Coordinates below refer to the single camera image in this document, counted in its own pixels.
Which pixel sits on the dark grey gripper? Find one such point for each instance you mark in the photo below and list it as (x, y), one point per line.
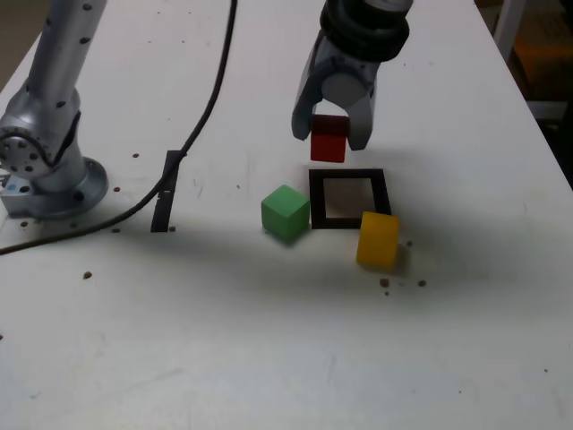
(353, 65)

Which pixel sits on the red cube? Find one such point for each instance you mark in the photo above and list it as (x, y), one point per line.
(329, 143)

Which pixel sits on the green cube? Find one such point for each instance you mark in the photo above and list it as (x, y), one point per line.
(284, 215)

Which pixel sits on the yellow cube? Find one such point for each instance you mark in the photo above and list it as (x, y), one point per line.
(377, 244)

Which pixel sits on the black tape square outline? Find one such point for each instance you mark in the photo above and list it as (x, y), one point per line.
(317, 201)

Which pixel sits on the black tape strip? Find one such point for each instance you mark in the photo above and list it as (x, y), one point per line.
(162, 210)

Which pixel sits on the white shelf board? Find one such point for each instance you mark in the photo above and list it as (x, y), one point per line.
(548, 109)

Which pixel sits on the white metal frame post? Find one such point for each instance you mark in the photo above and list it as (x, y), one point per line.
(508, 18)

